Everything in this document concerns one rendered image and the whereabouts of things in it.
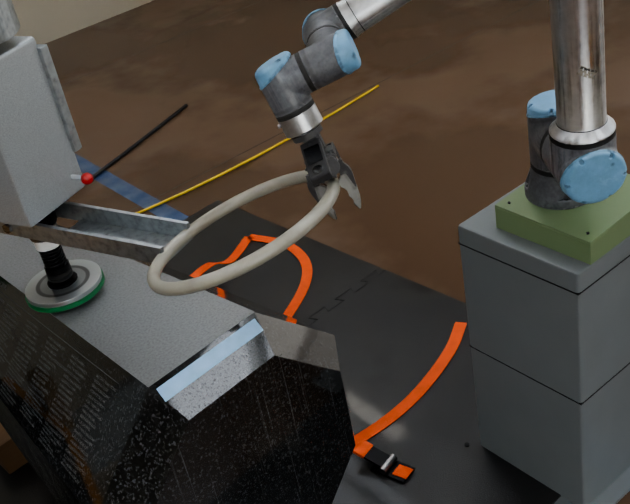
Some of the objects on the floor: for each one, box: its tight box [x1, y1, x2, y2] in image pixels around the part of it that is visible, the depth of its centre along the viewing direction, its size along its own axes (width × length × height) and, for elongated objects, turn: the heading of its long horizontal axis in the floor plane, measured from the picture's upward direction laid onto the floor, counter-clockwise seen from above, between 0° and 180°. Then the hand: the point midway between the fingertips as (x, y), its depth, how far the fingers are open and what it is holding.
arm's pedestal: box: [458, 182, 630, 504], centre depth 272 cm, size 50×50×85 cm
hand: (345, 210), depth 209 cm, fingers closed on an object, 5 cm apart
